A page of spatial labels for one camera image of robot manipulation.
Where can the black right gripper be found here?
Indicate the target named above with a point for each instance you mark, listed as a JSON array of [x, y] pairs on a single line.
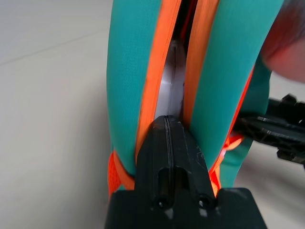
[[293, 157]]

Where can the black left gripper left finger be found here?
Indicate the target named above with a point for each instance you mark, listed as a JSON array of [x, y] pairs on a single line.
[[155, 152]]

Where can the orange and teal backpack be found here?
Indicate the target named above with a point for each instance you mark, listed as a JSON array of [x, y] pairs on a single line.
[[128, 71]]

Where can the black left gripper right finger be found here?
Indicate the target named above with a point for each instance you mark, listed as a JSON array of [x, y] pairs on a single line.
[[188, 155]]

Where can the white plastic pencil case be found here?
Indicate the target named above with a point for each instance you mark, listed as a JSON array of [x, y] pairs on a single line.
[[172, 81]]

